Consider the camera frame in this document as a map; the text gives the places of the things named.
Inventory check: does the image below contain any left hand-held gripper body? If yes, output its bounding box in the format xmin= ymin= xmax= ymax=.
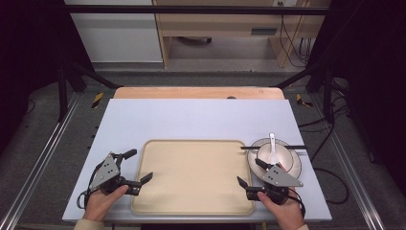
xmin=88 ymin=152 xmax=142 ymax=196

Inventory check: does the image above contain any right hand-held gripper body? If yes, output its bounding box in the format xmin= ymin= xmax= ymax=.
xmin=245 ymin=164 xmax=305 ymax=206

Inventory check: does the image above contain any white bowl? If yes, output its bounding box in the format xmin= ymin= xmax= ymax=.
xmin=256 ymin=142 xmax=295 ymax=173

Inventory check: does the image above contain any person's left hand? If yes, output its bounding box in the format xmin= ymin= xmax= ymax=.
xmin=82 ymin=184 xmax=130 ymax=222

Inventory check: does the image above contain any person's right hand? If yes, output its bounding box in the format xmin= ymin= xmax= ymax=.
xmin=257 ymin=191 xmax=306 ymax=230

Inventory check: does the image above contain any black chopstick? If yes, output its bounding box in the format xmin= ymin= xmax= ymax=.
xmin=239 ymin=145 xmax=308 ymax=150
xmin=240 ymin=146 xmax=308 ymax=151

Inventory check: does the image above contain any white spoon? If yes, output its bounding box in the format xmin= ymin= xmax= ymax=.
xmin=267 ymin=131 xmax=280 ymax=166

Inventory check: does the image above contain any round grey-rimmed plate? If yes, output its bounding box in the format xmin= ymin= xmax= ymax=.
xmin=246 ymin=137 xmax=303 ymax=180

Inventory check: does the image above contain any beige tray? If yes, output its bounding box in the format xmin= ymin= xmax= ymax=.
xmin=130 ymin=139 xmax=257 ymax=217

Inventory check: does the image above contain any yellow-black tape marker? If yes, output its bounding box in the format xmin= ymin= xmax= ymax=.
xmin=295 ymin=93 xmax=314 ymax=109
xmin=91 ymin=91 xmax=105 ymax=110

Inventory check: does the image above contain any black metal stand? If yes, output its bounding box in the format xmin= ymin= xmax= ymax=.
xmin=273 ymin=59 xmax=337 ymax=125
xmin=56 ymin=59 xmax=124 ymax=123

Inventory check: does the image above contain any white cabinet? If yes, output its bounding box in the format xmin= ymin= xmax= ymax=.
xmin=63 ymin=0 xmax=164 ymax=64

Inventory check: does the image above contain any dark curtain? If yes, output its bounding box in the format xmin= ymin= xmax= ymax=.
xmin=305 ymin=0 xmax=406 ymax=196
xmin=0 ymin=0 xmax=94 ymax=156

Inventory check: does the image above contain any wooden desk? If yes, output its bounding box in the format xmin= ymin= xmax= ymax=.
xmin=151 ymin=0 xmax=331 ymax=69

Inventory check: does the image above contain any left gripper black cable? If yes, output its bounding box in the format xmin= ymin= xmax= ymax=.
xmin=76 ymin=161 xmax=108 ymax=211

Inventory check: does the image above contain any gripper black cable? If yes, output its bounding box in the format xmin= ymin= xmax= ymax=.
xmin=76 ymin=161 xmax=108 ymax=211
xmin=286 ymin=187 xmax=307 ymax=219

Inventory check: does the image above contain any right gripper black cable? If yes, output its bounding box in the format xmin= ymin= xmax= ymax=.
xmin=286 ymin=187 xmax=307 ymax=219

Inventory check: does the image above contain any black floor cable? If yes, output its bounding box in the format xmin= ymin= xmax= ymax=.
xmin=298 ymin=95 xmax=350 ymax=206

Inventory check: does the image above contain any aluminium rail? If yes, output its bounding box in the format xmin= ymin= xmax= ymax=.
xmin=309 ymin=93 xmax=406 ymax=230
xmin=0 ymin=92 xmax=81 ymax=230

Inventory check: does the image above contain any bundle of hanging cables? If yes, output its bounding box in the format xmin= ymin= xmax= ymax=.
xmin=278 ymin=1 xmax=313 ymax=69

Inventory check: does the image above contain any black horizontal frame bar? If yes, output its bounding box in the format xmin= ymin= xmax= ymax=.
xmin=64 ymin=4 xmax=330 ymax=16

